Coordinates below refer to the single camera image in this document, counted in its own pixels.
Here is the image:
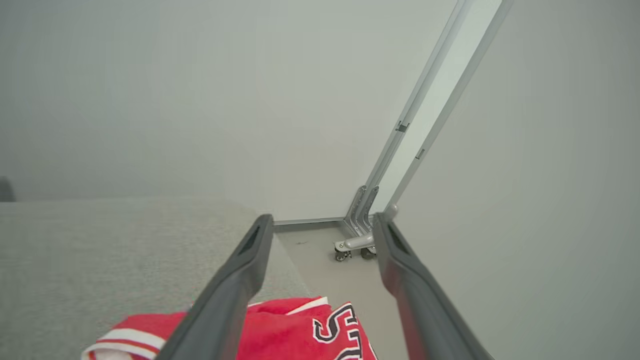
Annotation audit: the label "grey fabric sofa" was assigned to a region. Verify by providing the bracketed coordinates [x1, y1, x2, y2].
[0, 197, 321, 360]

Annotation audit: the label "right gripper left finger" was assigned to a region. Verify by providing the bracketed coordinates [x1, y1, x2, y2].
[156, 214, 275, 360]

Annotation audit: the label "aluminium partition frame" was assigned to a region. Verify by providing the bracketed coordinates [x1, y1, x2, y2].
[345, 0, 515, 236]

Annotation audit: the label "grey partition foot with casters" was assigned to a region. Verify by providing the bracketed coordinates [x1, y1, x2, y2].
[333, 202, 401, 262]

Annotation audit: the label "red shirt white sleeves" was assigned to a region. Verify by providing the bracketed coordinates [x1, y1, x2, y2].
[81, 297, 378, 360]

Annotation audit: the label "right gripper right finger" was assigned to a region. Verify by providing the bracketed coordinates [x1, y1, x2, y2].
[374, 213, 494, 360]

